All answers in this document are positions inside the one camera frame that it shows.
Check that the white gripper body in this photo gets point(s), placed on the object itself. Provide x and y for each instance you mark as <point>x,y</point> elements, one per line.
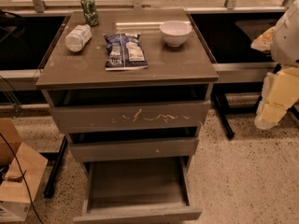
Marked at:
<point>286,41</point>

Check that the white bowl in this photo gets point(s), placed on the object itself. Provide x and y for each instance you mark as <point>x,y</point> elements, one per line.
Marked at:
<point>175,33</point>

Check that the scratched top drawer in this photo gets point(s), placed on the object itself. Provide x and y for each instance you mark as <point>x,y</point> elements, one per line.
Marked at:
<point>102,118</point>

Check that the black table leg right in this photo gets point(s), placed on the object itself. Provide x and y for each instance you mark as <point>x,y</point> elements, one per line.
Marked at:
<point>228,130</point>

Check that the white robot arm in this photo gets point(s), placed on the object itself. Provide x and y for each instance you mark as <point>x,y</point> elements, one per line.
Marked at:
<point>285,45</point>

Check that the grey middle drawer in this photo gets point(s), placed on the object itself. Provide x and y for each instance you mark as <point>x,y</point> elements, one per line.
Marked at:
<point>134,149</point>

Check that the green soda can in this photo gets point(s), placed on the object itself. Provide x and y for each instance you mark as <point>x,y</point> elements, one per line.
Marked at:
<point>90,12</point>

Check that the black table leg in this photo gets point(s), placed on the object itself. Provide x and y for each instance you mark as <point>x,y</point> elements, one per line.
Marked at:
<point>57,159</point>
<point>228,130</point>

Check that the open bottom drawer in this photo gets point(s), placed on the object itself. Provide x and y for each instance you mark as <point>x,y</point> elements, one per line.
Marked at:
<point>147,191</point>

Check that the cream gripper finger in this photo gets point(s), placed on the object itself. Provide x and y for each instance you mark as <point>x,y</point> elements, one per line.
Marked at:
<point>263,42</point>
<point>268,116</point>

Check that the clear plastic bottle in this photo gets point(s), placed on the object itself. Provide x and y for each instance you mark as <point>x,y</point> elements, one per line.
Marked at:
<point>78,38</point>

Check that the blue chip bag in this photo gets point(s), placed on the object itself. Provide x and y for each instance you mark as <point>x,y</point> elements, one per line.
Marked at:
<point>124,52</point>

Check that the black table leg left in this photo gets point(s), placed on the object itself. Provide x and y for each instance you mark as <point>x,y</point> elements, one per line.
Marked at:
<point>57,159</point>

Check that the cardboard box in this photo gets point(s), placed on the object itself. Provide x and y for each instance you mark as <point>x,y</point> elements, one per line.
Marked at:
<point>22,169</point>

